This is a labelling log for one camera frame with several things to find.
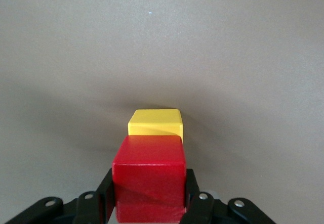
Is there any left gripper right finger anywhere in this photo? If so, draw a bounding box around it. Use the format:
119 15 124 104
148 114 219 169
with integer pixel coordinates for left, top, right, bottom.
179 168 276 224

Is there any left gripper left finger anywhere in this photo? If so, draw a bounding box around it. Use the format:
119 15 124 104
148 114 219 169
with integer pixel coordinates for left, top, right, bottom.
4 168 117 224

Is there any red wooden block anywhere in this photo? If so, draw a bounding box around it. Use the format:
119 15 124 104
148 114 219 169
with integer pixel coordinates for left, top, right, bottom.
112 135 187 224

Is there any yellow wooden block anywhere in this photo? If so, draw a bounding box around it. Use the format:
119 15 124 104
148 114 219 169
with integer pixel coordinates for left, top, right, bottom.
128 109 184 144

